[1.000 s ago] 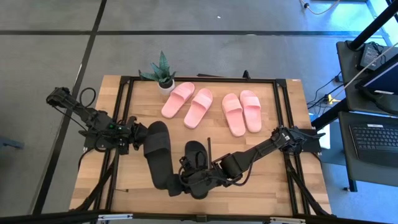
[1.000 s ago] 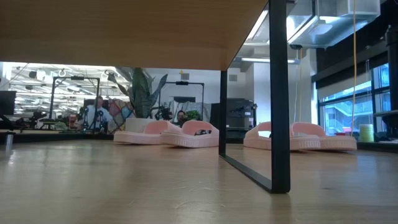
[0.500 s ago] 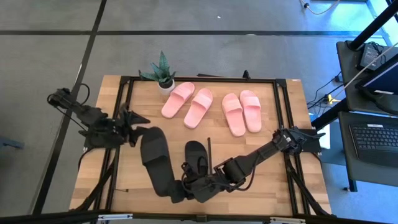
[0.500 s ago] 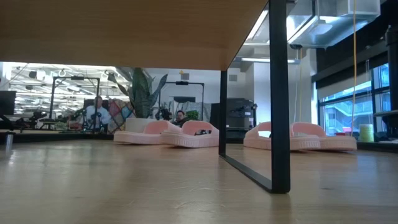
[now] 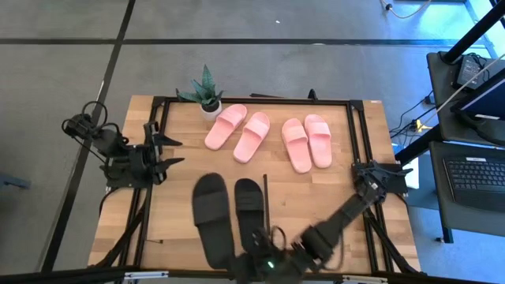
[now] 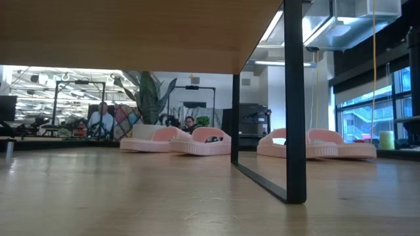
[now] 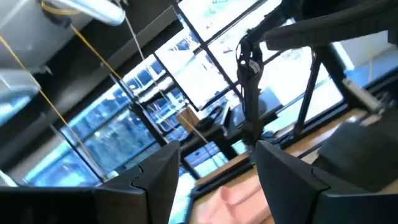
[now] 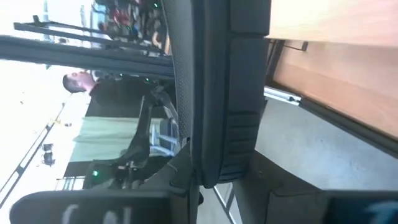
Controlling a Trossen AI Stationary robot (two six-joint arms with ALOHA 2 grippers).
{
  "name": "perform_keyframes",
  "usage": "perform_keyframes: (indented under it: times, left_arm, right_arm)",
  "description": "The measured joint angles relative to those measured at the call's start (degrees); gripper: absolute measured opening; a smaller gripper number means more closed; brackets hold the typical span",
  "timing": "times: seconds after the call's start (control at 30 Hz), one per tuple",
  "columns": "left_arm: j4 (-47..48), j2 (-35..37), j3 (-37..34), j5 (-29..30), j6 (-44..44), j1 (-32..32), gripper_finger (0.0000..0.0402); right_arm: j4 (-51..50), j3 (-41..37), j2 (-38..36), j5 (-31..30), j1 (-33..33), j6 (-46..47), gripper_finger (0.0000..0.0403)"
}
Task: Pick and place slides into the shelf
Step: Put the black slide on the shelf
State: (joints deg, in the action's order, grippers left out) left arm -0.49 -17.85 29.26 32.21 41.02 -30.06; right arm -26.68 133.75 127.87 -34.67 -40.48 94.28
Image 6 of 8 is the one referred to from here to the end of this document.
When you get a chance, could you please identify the pink rubber slide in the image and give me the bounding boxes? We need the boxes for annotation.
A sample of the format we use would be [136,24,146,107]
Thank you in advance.
[306,128,377,160]
[119,127,193,153]
[169,127,232,157]
[257,128,339,159]

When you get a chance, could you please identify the wooden shelf black legs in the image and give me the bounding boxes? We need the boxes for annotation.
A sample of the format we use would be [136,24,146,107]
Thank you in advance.
[0,0,308,205]

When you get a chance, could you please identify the person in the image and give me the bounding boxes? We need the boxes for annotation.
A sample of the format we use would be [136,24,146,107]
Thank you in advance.
[182,116,198,134]
[87,101,115,139]

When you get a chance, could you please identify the black cabinet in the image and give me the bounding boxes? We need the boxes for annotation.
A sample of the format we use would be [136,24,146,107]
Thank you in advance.
[222,103,272,147]

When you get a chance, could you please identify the potted snake plant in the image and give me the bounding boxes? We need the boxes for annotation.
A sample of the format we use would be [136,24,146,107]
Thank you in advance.
[113,70,178,142]

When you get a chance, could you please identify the colourful patchwork quilt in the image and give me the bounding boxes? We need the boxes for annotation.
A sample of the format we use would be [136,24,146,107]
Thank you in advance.
[113,104,144,142]

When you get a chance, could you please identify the ceiling light tube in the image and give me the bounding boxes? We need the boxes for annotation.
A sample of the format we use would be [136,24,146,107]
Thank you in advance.
[254,60,318,68]

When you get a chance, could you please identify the black monitor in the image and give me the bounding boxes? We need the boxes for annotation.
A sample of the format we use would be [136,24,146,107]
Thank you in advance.
[0,95,18,123]

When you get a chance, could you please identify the black camera rig frame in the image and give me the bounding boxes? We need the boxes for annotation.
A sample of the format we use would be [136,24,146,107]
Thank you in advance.
[167,85,217,128]
[52,79,106,138]

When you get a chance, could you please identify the silver air duct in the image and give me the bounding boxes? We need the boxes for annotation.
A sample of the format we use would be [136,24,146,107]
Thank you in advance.
[303,0,402,52]

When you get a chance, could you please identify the black table frame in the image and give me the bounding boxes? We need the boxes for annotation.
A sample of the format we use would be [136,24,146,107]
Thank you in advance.
[0,137,420,161]

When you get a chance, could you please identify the yellow hanging cord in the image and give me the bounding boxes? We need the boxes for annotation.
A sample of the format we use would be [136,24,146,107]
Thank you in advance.
[370,0,377,145]

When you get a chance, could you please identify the silver metal post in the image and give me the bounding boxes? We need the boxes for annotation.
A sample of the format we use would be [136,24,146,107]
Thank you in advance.
[5,139,16,162]

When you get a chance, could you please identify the black upright post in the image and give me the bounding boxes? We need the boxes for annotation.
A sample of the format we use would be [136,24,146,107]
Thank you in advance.
[406,28,420,116]

